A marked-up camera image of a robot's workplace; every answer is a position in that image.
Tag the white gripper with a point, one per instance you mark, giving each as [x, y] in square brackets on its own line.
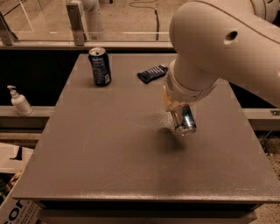
[181, 92]

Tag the red bull can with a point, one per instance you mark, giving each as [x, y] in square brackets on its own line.
[183, 120]

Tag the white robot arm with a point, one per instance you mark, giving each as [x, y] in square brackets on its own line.
[230, 39]

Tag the dark blue soda can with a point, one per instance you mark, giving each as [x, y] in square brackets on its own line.
[99, 61]

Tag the dark snack bar wrapper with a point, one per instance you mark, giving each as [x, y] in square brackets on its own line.
[153, 73]

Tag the white pump bottle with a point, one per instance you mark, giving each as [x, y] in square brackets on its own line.
[22, 106]

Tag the white pipe post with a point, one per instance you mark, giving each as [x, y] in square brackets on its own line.
[93, 16]

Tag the middle metal railing bracket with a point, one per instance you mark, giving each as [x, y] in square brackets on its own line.
[75, 10]

